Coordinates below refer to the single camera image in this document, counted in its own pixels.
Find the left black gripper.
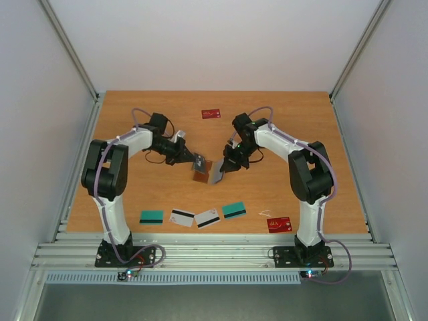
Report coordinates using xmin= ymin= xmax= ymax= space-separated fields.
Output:
xmin=151 ymin=137 xmax=196 ymax=165

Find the black VIP card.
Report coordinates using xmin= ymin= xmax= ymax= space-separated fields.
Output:
xmin=193 ymin=153 xmax=206 ymax=174

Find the brown leather card holder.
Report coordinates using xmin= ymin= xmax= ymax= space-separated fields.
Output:
xmin=193 ymin=160 xmax=224 ymax=185

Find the white card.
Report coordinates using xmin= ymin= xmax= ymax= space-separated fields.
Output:
xmin=169 ymin=209 xmax=195 ymax=227
xmin=194 ymin=209 xmax=220 ymax=229

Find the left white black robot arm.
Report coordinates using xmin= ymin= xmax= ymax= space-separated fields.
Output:
xmin=81 ymin=113 xmax=195 ymax=266

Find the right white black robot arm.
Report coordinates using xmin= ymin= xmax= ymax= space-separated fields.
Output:
xmin=218 ymin=113 xmax=336 ymax=265

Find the teal card right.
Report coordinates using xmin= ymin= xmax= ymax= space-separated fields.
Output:
xmin=222 ymin=201 xmax=247 ymax=219

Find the teal card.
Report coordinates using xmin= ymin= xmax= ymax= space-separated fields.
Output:
xmin=222 ymin=201 xmax=247 ymax=219
xmin=139 ymin=210 xmax=164 ymax=225

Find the red card far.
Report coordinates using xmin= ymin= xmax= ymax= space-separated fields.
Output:
xmin=201 ymin=109 xmax=221 ymax=120

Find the teal card left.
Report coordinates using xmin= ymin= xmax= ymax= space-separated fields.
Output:
xmin=139 ymin=210 xmax=164 ymax=225

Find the red VIP card near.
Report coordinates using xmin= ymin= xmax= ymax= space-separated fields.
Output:
xmin=267 ymin=217 xmax=292 ymax=233

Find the left small circuit board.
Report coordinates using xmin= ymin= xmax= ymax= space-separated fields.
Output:
xmin=116 ymin=270 xmax=138 ymax=282

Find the small circuit board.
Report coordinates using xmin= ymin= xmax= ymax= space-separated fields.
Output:
xmin=116 ymin=270 xmax=138 ymax=282
xmin=300 ymin=270 xmax=324 ymax=279

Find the right small circuit board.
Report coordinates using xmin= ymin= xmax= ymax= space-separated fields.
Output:
xmin=300 ymin=270 xmax=324 ymax=279

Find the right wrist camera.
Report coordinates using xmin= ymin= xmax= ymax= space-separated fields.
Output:
xmin=227 ymin=138 xmax=239 ymax=148

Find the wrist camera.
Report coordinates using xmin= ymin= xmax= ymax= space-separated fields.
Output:
xmin=169 ymin=130 xmax=186 ymax=143
xmin=227 ymin=138 xmax=239 ymax=148

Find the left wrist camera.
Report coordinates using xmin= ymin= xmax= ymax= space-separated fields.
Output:
xmin=169 ymin=130 xmax=186 ymax=143

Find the left aluminium corner post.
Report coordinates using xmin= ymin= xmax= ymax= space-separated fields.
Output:
xmin=37 ymin=0 xmax=100 ymax=100

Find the aluminium corner post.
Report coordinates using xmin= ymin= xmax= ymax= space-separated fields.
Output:
xmin=37 ymin=0 xmax=100 ymax=100
xmin=328 ymin=0 xmax=394 ymax=100

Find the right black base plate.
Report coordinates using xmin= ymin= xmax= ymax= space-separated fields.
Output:
xmin=272 ymin=246 xmax=334 ymax=269

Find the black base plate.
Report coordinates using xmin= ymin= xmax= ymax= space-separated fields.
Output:
xmin=272 ymin=246 xmax=334 ymax=269
xmin=94 ymin=246 xmax=158 ymax=268

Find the grey slotted cable duct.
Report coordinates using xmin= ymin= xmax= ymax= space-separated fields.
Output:
xmin=45 ymin=271 xmax=300 ymax=286

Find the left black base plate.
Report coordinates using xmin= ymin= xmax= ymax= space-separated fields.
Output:
xmin=94 ymin=246 xmax=158 ymax=268

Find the right aluminium corner post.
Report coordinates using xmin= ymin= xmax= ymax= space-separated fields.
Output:
xmin=328 ymin=0 xmax=394 ymax=100

